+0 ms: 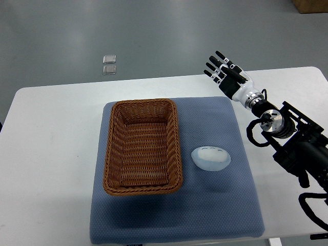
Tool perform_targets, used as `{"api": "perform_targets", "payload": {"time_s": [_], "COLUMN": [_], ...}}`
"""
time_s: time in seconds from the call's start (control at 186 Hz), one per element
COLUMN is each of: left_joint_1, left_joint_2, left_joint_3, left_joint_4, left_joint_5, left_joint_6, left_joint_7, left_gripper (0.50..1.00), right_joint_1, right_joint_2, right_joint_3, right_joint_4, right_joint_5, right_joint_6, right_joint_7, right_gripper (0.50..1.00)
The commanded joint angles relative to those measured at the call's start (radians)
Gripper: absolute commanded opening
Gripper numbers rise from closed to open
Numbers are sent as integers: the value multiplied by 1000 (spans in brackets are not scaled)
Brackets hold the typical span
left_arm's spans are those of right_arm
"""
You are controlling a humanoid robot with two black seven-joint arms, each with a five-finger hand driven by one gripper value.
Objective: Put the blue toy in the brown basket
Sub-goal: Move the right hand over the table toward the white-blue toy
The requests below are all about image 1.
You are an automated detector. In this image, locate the lower silver floor plate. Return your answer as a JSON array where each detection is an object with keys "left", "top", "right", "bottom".
[{"left": 103, "top": 65, "right": 116, "bottom": 75}]

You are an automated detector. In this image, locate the brown wicker basket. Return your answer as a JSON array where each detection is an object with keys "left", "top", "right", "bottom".
[{"left": 102, "top": 98, "right": 183, "bottom": 196}]

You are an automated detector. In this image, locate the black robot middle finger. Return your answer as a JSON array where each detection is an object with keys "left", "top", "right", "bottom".
[{"left": 209, "top": 56, "right": 230, "bottom": 69}]

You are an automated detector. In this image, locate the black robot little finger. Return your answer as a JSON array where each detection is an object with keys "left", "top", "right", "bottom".
[{"left": 203, "top": 70, "right": 222, "bottom": 84}]

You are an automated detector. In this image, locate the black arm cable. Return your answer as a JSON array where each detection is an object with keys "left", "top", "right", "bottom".
[{"left": 298, "top": 192, "right": 328, "bottom": 231}]

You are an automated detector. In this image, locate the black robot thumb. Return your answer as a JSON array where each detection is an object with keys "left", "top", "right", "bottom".
[{"left": 222, "top": 67, "right": 245, "bottom": 83}]

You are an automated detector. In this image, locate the upper silver floor plate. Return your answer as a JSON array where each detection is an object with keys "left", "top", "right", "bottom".
[{"left": 102, "top": 54, "right": 116, "bottom": 64}]

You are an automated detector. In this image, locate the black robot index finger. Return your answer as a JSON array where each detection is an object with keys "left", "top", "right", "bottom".
[{"left": 215, "top": 51, "right": 237, "bottom": 69}]

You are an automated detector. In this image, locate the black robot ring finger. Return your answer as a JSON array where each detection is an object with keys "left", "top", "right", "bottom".
[{"left": 206, "top": 62, "right": 224, "bottom": 76}]

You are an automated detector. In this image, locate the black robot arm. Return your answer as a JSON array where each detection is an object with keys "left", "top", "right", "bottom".
[{"left": 204, "top": 51, "right": 327, "bottom": 191}]

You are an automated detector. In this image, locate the light blue plush toy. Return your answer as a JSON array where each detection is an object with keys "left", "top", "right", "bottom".
[{"left": 191, "top": 146, "right": 231, "bottom": 172}]

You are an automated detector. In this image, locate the silver floor plate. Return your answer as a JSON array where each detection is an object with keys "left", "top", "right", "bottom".
[
  {"left": 102, "top": 54, "right": 116, "bottom": 64},
  {"left": 103, "top": 65, "right": 116, "bottom": 75}
]

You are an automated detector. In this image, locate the blue quilted cloth mat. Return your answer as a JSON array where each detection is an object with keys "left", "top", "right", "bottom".
[{"left": 90, "top": 96, "right": 264, "bottom": 244}]

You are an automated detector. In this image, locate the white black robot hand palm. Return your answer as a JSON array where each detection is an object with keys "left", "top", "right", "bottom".
[{"left": 218, "top": 74, "right": 264, "bottom": 110}]

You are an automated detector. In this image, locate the brown cardboard box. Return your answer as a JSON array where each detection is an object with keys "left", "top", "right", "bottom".
[{"left": 292, "top": 0, "right": 328, "bottom": 14}]

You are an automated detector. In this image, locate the black table edge bracket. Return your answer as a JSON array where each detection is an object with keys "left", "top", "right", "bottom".
[{"left": 310, "top": 233, "right": 328, "bottom": 240}]

